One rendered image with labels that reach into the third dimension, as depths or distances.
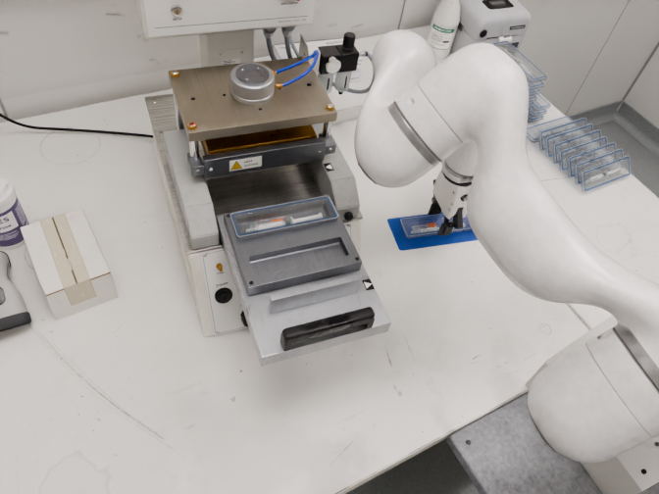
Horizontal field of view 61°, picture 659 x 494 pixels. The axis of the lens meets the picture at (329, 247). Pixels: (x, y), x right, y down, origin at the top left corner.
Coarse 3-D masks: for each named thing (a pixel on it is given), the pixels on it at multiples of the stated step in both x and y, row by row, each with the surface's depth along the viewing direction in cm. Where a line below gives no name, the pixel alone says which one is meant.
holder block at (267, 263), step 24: (240, 240) 94; (264, 240) 95; (288, 240) 96; (312, 240) 96; (336, 240) 98; (240, 264) 91; (264, 264) 94; (288, 264) 94; (312, 264) 93; (336, 264) 94; (360, 264) 95; (264, 288) 90
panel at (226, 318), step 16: (352, 240) 112; (208, 256) 101; (224, 256) 102; (208, 272) 103; (224, 272) 104; (208, 288) 104; (224, 288) 105; (224, 304) 107; (240, 304) 108; (224, 320) 108; (240, 320) 110
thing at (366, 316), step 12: (348, 312) 86; (360, 312) 86; (372, 312) 87; (300, 324) 84; (312, 324) 84; (324, 324) 84; (336, 324) 85; (348, 324) 86; (360, 324) 87; (372, 324) 89; (288, 336) 82; (300, 336) 83; (312, 336) 84; (288, 348) 85
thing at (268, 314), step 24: (240, 288) 91; (288, 288) 92; (312, 288) 88; (336, 288) 90; (360, 288) 94; (264, 312) 89; (288, 312) 90; (312, 312) 90; (336, 312) 91; (384, 312) 92; (264, 336) 86; (336, 336) 88; (360, 336) 91; (264, 360) 85
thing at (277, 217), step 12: (288, 204) 100; (300, 204) 100; (312, 204) 100; (324, 204) 101; (240, 216) 97; (252, 216) 97; (264, 216) 97; (276, 216) 98; (288, 216) 98; (300, 216) 98; (312, 216) 99; (324, 216) 99; (336, 216) 99; (240, 228) 95; (252, 228) 95; (264, 228) 95; (276, 228) 96
